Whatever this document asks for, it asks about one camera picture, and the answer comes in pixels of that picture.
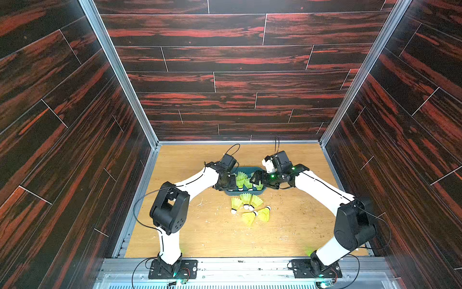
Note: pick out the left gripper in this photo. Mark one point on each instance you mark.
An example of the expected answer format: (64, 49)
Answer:
(232, 185)

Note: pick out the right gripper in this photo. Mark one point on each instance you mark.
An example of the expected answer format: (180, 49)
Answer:
(271, 179)

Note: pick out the yellow shuttlecock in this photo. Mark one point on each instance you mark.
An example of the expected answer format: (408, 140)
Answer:
(259, 186)
(246, 199)
(264, 214)
(248, 184)
(249, 218)
(236, 204)
(240, 177)
(255, 202)

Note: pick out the teal plastic storage box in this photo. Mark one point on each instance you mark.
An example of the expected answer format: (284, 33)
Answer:
(250, 171)

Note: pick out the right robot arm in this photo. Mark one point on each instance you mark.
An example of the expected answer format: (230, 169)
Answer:
(354, 226)

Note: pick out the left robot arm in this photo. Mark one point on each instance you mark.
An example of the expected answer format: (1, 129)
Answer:
(170, 208)

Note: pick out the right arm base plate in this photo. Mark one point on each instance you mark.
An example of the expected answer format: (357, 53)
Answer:
(305, 268)

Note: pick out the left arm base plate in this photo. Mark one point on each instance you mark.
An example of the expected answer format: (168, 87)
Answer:
(182, 269)

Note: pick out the aluminium front rail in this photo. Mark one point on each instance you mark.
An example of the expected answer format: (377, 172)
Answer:
(248, 273)

